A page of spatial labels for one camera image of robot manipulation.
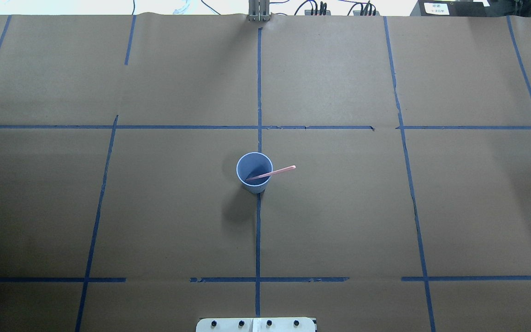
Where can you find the blue ribbed plastic cup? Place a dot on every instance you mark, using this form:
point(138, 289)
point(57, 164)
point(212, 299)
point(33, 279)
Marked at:
point(251, 165)

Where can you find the black box with label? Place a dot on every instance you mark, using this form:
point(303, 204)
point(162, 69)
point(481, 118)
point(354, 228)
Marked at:
point(448, 8)

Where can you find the grey metal camera post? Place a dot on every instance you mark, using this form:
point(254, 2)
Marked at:
point(259, 11)

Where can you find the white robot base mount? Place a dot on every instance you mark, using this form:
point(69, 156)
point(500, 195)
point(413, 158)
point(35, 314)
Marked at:
point(257, 324)

